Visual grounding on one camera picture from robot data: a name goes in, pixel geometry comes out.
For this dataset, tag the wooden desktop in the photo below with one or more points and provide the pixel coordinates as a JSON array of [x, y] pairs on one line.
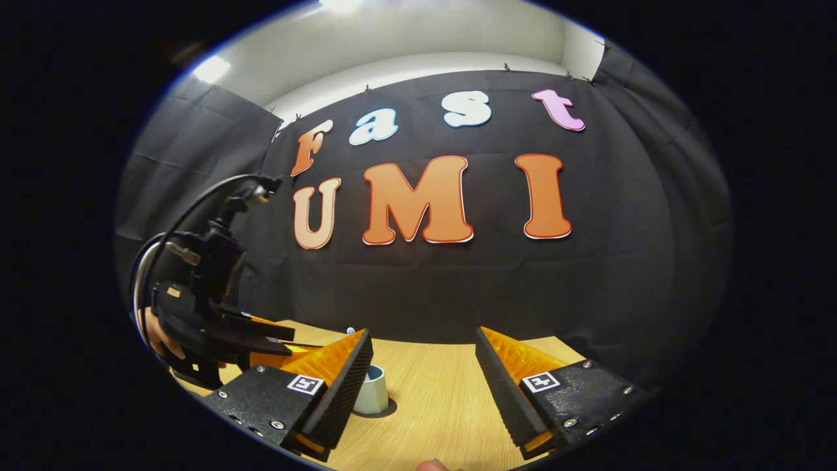
[[431, 392]]

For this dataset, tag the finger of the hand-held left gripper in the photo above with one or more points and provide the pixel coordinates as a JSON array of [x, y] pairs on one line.
[[281, 356], [261, 327]]

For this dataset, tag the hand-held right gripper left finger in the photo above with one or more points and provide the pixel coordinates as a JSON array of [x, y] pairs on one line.
[[343, 392]]

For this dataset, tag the black backdrop cloth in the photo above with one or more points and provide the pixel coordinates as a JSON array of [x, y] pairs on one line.
[[458, 281]]

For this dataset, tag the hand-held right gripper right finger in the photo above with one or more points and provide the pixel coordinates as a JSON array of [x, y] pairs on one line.
[[502, 391]]

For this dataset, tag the round brown coaster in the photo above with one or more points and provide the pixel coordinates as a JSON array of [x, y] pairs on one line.
[[392, 408]]

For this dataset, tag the ceiling light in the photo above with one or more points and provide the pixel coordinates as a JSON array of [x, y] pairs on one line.
[[212, 69]]

